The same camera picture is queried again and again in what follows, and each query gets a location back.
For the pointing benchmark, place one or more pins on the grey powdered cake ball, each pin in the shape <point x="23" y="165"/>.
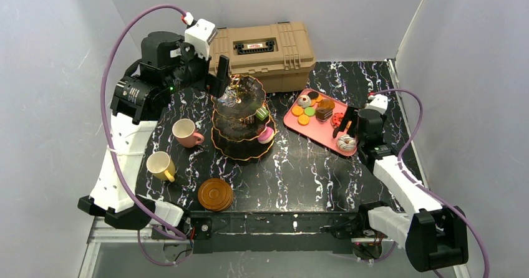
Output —
<point x="304" y="101"/>

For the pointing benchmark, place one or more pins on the brown bread bun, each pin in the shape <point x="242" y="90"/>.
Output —
<point x="326" y="103"/>

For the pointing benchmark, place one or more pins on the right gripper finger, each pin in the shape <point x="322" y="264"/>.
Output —
<point x="342" y="127"/>
<point x="349" y="114"/>

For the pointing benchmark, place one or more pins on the tan plastic toolbox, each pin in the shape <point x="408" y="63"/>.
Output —
<point x="279" y="55"/>

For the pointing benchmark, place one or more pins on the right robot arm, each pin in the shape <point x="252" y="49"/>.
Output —
<point x="432" y="235"/>

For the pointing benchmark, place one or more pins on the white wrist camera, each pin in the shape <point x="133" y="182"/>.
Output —
<point x="200" y="34"/>
<point x="377" y="102"/>

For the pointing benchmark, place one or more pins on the pink mug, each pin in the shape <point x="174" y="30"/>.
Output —
<point x="185" y="131"/>

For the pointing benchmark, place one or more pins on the stack of wooden coasters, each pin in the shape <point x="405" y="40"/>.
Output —
<point x="215" y="195"/>

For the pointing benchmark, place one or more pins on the white cherry cake slice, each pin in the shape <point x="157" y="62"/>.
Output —
<point x="249" y="120"/>

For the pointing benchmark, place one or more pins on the black three tier cake stand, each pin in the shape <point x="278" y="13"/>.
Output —
<point x="229" y="135"/>

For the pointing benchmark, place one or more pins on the green macaron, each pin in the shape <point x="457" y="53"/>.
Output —
<point x="309" y="111"/>

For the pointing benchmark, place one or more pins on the pink serving tray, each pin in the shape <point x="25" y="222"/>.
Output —
<point x="317" y="131"/>

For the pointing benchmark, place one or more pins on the yellow dotted biscuit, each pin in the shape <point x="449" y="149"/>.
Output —
<point x="303" y="120"/>
<point x="297" y="111"/>

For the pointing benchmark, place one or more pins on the chocolate layered cake slice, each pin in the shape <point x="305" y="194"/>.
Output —
<point x="323" y="114"/>

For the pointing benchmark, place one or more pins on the green layered cake slice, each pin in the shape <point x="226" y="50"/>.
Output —
<point x="262" y="113"/>

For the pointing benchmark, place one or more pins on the red strawberry tart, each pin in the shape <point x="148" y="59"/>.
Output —
<point x="336" y="119"/>

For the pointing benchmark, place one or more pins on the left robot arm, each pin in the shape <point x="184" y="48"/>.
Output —
<point x="169" y="63"/>

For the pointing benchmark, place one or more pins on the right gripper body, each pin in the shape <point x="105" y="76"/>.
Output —
<point x="355" y="122"/>

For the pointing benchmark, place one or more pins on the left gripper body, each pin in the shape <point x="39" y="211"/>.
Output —
<point x="210" y="80"/>

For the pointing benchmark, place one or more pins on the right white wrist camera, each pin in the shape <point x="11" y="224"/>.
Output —
<point x="377" y="102"/>

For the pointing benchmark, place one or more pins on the white chocolate drizzled donut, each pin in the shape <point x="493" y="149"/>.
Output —
<point x="346" y="143"/>

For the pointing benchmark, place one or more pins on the black sandwich cookie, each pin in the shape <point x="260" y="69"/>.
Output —
<point x="313" y="95"/>

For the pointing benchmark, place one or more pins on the yellow mug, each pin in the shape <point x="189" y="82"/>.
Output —
<point x="161" y="166"/>

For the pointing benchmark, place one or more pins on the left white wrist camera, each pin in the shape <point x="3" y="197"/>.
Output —
<point x="200" y="34"/>

